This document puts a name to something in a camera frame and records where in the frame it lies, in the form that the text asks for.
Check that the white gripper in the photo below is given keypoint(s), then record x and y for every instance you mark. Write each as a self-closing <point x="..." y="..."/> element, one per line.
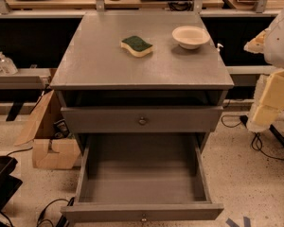
<point x="280" y="46"/>

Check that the green and yellow sponge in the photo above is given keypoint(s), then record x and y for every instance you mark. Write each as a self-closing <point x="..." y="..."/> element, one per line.
<point x="136" y="46"/>

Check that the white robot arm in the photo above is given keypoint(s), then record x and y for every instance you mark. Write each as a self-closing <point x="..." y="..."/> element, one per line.
<point x="273" y="51"/>

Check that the grey drawer cabinet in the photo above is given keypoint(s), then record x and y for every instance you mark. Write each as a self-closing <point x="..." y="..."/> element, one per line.
<point x="96" y="71"/>

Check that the open grey middle drawer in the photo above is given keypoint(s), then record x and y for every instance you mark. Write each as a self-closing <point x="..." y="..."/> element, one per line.
<point x="142" y="177"/>

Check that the small white pump dispenser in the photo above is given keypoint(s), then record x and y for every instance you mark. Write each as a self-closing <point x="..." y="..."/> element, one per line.
<point x="219" y="47"/>

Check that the white ceramic bowl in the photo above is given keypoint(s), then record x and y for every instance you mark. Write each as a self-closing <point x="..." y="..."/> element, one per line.
<point x="190" y="37"/>

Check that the brown cardboard box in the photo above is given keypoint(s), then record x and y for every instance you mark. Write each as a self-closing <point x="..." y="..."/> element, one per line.
<point x="48" y="152"/>

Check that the clear sanitizer bottle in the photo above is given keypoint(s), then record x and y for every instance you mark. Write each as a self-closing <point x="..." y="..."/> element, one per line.
<point x="7" y="65"/>

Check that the black plastic bin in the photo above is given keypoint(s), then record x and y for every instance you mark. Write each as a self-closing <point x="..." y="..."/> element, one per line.
<point x="8" y="184"/>

